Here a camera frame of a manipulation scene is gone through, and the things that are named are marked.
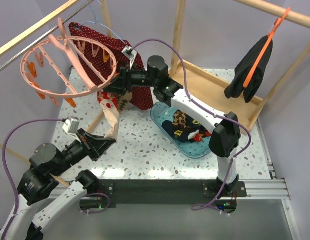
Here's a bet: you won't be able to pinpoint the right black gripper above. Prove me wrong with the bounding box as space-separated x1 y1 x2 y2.
104 62 158 96

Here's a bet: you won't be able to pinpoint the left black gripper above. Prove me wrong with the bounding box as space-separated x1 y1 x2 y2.
53 127 117 176

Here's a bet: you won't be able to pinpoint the pink round sock hanger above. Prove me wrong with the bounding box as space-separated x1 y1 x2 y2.
20 18 118 108

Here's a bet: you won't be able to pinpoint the navy green striped sock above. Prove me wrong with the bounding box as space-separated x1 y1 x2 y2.
161 120 176 136

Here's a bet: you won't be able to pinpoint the brown checkered sock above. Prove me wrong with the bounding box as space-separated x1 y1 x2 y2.
172 110 193 129

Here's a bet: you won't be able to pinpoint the navy buckle sock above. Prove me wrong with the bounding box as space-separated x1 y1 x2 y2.
171 120 203 143

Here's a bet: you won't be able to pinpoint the red black argyle sock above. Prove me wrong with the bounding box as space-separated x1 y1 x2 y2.
192 130 212 143

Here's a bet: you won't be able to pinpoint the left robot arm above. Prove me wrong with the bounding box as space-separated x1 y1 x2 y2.
0 129 116 240

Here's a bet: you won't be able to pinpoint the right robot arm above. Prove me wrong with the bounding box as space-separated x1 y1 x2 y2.
104 55 241 197

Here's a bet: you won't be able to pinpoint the brown striped hanging socks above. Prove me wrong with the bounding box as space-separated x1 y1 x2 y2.
118 92 133 112

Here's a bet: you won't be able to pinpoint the orange plastic hanger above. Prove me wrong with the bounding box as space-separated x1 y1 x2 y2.
243 7 291 89

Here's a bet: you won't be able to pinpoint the red polka dot garment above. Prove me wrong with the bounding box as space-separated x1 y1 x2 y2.
68 22 155 111

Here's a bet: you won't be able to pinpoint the teal plastic basin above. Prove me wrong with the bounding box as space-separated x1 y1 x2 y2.
150 102 211 159

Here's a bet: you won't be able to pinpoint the right wooden clothes rack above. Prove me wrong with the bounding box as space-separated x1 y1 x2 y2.
184 0 310 130

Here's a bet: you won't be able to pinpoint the wooden clothes rack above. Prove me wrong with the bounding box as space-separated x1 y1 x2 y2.
184 0 310 130
0 0 116 187

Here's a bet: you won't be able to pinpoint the left wooden clothes rack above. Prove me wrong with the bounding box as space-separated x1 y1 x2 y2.
0 0 116 187

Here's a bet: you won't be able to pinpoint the black hanging garment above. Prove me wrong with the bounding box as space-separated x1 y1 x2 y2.
224 35 273 103

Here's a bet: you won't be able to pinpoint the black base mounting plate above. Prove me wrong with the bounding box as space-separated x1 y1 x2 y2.
79 179 248 210

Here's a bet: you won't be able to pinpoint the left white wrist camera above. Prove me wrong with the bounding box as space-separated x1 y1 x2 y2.
62 116 80 142

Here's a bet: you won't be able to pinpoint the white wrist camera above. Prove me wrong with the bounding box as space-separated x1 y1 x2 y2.
62 116 80 142
121 45 138 70

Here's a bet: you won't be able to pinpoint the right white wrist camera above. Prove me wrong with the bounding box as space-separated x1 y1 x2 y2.
121 45 138 70

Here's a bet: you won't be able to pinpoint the blue wire hanger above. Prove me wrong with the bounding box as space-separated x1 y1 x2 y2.
79 0 125 44

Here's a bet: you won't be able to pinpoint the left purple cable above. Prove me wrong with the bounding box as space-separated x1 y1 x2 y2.
0 118 66 240

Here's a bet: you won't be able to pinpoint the purple cable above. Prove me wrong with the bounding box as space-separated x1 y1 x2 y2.
132 38 253 212
0 118 66 240

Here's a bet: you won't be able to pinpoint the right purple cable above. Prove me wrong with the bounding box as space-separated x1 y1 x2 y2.
132 38 253 212

